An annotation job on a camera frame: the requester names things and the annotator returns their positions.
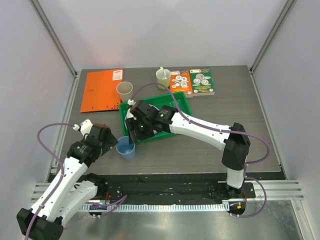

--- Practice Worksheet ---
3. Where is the purple plate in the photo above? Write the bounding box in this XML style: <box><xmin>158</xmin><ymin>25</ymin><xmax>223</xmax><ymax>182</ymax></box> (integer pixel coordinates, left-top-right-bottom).
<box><xmin>124</xmin><ymin>106</ymin><xmax>166</xmax><ymax>137</ymax></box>

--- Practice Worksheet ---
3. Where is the blue cup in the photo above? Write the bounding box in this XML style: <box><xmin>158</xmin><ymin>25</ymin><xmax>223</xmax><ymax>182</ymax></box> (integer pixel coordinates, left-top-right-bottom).
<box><xmin>115</xmin><ymin>136</ymin><xmax>136</xmax><ymax>161</ymax></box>

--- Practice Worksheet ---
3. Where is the white bowl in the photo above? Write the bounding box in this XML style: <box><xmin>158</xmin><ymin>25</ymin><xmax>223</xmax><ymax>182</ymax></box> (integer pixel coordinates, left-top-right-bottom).
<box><xmin>126</xmin><ymin>108</ymin><xmax>134</xmax><ymax>119</ymax></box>

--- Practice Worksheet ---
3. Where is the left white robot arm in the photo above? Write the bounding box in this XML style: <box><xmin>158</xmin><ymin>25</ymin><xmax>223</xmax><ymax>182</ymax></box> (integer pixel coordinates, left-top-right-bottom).
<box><xmin>16</xmin><ymin>119</ymin><xmax>118</xmax><ymax>240</ymax></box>

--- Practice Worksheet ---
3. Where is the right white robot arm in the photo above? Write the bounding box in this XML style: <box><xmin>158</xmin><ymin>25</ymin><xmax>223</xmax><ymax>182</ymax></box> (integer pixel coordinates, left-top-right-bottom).
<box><xmin>125</xmin><ymin>99</ymin><xmax>251</xmax><ymax>199</ymax></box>

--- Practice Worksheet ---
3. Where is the beige cup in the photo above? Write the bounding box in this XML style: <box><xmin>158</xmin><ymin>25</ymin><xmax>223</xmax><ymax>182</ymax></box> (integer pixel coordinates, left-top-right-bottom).
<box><xmin>116</xmin><ymin>81</ymin><xmax>133</xmax><ymax>103</ymax></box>

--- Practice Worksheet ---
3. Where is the green cup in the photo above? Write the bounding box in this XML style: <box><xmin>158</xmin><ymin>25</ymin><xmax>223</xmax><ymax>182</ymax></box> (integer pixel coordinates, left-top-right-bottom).
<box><xmin>156</xmin><ymin>67</ymin><xmax>171</xmax><ymax>91</ymax></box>

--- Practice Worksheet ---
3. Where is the orange book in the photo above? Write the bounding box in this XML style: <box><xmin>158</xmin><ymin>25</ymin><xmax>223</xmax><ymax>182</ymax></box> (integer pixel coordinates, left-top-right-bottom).
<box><xmin>169</xmin><ymin>69</ymin><xmax>193</xmax><ymax>98</ymax></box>

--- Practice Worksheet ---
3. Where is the orange folder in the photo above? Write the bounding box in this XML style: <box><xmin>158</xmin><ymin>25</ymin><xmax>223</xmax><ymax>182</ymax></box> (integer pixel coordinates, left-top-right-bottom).
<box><xmin>80</xmin><ymin>68</ymin><xmax>123</xmax><ymax>113</ymax></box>

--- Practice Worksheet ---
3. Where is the white spoon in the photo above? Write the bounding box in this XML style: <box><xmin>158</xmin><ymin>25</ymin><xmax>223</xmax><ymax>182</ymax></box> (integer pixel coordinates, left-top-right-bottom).
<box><xmin>159</xmin><ymin>67</ymin><xmax>170</xmax><ymax>79</ymax></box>

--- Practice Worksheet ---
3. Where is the green book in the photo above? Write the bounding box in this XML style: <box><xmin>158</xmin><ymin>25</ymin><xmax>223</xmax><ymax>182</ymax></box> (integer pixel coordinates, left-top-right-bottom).
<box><xmin>189</xmin><ymin>67</ymin><xmax>216</xmax><ymax>97</ymax></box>

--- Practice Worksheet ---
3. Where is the white slotted cable duct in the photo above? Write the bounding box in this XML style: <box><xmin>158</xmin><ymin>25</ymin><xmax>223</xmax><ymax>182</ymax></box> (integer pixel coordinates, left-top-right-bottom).
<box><xmin>79</xmin><ymin>202</ymin><xmax>230</xmax><ymax>213</ymax></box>

